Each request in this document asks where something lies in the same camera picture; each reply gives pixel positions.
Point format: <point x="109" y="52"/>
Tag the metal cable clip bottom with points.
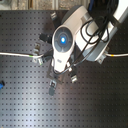
<point x="52" y="87"/>

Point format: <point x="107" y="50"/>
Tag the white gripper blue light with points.
<point x="63" y="45"/>

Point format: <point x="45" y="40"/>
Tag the metal cable clip top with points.
<point x="54" y="17"/>

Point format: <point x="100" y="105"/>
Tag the metal cable clip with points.
<point x="38" y="60"/>
<point x="54" y="17"/>
<point x="73" y="75"/>
<point x="36" y="49"/>
<point x="52" y="87"/>

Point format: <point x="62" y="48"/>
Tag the metal cable clip upper left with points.
<point x="36" y="49"/>

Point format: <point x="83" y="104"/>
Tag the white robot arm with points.
<point x="81" y="37"/>

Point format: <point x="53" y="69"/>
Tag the metal cable clip right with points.
<point x="73" y="75"/>

